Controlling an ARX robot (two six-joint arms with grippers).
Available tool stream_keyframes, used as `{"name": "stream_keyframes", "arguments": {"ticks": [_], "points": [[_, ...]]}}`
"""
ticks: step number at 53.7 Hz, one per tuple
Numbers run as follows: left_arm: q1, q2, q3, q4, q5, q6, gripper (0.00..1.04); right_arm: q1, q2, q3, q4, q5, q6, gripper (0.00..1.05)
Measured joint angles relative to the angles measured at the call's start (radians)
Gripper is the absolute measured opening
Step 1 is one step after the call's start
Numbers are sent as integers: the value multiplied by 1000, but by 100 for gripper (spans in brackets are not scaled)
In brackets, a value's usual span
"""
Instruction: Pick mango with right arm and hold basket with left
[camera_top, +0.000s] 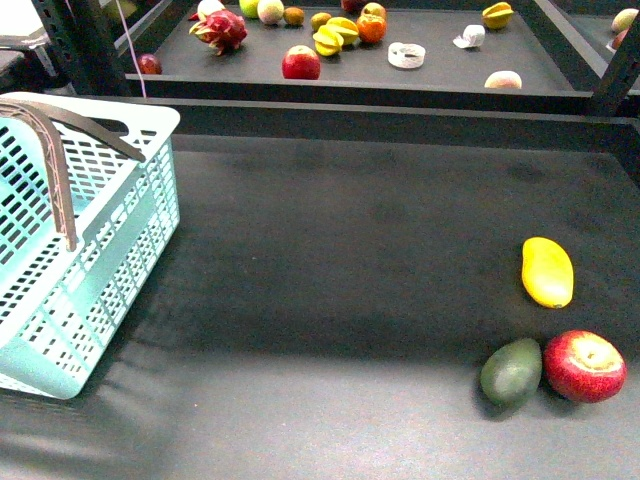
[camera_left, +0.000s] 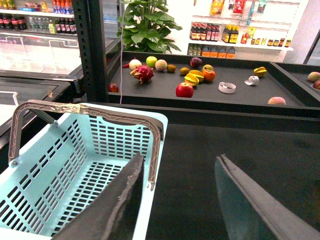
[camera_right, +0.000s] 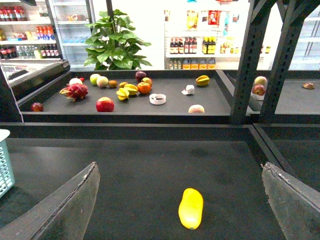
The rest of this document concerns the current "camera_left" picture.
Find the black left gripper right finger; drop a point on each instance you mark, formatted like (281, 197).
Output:
(250, 212)

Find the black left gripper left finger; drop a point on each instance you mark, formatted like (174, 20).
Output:
(113, 214)

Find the light blue shopping basket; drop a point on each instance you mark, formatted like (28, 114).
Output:
(63, 167)

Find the grey basket handle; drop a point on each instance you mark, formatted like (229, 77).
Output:
(113, 114)

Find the small yellow-red mango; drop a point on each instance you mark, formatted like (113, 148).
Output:
(207, 67)

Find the pale peach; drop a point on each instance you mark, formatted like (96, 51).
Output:
(276, 100)

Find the dark red plum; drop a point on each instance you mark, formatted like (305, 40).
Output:
(113, 88)

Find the silver tape roll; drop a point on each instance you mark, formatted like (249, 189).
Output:
(252, 80)

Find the red apple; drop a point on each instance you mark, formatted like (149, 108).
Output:
(184, 90)

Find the single yellow star fruit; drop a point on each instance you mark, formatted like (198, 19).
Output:
(260, 71)

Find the black display tray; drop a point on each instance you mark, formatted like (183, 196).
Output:
(227, 92)

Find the orange persimmon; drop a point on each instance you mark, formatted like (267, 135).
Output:
(208, 75)

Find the red apple right tray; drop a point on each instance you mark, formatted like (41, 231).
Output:
(316, 85)

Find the pink dragon fruit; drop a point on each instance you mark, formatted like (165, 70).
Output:
(143, 73)

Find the yellow star fruit pair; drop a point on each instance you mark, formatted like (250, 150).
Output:
(194, 77)

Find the peach in right tray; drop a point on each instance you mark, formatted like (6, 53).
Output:
(313, 77)

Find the white pink-tipped fruit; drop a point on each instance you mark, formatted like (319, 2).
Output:
(134, 64)

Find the brown kiwi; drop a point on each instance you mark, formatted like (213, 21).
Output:
(171, 68)
(184, 71)

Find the pale round melon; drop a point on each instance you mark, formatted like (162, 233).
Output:
(161, 65)

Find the green apple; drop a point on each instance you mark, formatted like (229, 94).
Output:
(151, 61)

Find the purple passion fruit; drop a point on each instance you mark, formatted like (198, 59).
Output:
(195, 62)

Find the glass freezer case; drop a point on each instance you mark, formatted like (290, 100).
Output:
(40, 56)

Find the white grocery shelf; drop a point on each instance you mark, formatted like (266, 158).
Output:
(244, 29)

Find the green potted plant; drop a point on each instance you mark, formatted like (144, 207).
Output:
(145, 26)

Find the drinks shelf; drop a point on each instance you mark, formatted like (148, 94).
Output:
(40, 16)

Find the dark metal shelf post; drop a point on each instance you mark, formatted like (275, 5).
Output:
(88, 16)

